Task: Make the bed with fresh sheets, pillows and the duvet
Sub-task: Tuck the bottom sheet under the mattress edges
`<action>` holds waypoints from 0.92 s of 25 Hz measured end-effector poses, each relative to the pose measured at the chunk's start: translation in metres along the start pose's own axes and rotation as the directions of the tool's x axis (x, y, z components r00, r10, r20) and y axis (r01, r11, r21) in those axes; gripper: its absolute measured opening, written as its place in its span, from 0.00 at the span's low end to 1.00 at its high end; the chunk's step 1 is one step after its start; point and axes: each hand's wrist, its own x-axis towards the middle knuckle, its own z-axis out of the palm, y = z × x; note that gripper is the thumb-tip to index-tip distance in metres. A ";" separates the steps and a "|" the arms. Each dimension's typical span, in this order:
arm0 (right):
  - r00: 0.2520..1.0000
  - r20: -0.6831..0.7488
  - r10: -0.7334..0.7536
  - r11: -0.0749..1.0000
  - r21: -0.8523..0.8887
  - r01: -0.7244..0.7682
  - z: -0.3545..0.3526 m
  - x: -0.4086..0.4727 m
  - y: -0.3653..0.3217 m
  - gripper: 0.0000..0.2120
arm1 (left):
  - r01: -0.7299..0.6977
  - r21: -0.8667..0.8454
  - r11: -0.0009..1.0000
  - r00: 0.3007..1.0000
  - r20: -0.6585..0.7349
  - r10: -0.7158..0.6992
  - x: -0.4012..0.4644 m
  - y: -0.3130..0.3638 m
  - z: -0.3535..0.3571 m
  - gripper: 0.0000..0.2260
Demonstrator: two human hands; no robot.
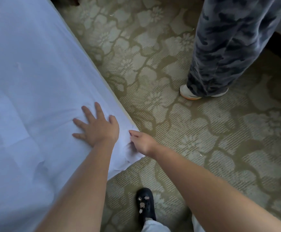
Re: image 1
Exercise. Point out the person's left hand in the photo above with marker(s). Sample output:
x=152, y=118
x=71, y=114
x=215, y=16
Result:
x=99, y=131

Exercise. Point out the person's right hand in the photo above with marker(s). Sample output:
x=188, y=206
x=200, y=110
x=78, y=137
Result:
x=145, y=143

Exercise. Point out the person's left middle finger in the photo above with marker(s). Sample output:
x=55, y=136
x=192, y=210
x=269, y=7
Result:
x=88, y=114

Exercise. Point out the person's left little finger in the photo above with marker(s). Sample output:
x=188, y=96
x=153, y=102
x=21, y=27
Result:
x=78, y=136

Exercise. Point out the person's right fingers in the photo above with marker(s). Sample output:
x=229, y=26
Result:
x=135, y=135

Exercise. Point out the person's left thumb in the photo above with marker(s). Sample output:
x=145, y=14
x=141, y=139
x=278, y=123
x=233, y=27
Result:
x=114, y=122

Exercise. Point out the white bed sheet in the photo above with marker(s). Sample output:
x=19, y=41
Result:
x=34, y=82

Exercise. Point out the person's left forearm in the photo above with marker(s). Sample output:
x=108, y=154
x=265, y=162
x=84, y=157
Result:
x=82, y=190

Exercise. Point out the person's right forearm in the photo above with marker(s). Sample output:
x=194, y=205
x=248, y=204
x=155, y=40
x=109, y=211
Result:
x=210, y=190

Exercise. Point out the black clog with charms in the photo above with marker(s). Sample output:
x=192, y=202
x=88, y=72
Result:
x=145, y=205

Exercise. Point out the person's white trousers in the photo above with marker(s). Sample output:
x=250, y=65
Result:
x=155, y=227

